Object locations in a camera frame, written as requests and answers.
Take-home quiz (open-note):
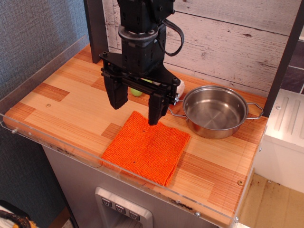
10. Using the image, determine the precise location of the orange knitted towel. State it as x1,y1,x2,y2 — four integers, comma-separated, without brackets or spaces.
102,111,190,186

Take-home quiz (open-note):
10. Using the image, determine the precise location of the yellow and black object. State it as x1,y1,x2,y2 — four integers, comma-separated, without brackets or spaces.
0,210,37,228

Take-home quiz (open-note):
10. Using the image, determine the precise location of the white and red toy sushi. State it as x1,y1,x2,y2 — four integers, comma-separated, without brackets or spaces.
177,80,185,96

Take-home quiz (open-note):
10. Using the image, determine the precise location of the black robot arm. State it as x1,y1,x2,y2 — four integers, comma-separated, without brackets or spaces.
100,0,184,125

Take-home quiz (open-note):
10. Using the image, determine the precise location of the clear acrylic table guard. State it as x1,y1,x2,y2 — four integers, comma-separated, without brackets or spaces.
0,46,267,228

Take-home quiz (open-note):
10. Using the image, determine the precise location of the dark vertical post left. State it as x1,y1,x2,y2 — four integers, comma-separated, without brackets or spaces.
84,0,108,63

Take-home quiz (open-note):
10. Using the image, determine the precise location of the white toy cabinet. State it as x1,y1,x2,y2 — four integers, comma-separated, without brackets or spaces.
254,89,304,192

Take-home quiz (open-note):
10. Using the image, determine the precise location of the silver dispenser button panel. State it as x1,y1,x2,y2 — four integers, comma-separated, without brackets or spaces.
95,187,153,228

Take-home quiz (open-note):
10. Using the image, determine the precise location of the dark vertical post right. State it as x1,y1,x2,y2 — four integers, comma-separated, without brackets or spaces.
263,0,304,117

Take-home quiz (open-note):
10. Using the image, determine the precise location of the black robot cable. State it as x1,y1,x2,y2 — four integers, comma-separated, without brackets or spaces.
156,18,185,57

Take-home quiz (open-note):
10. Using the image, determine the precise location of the green handled grey spatula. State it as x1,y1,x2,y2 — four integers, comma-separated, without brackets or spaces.
130,79,152,97

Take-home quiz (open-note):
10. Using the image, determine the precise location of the grey toy fridge cabinet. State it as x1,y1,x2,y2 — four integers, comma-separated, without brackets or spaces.
43,146,215,228

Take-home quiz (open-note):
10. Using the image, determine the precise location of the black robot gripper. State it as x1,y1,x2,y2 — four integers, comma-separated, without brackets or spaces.
100,23,181,125

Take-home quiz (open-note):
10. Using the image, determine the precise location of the dark vertical post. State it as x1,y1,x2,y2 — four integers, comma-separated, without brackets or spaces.
263,0,304,117
84,0,108,63

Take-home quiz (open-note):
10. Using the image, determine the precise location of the stainless steel pot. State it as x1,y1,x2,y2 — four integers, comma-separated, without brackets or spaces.
168,85,264,139

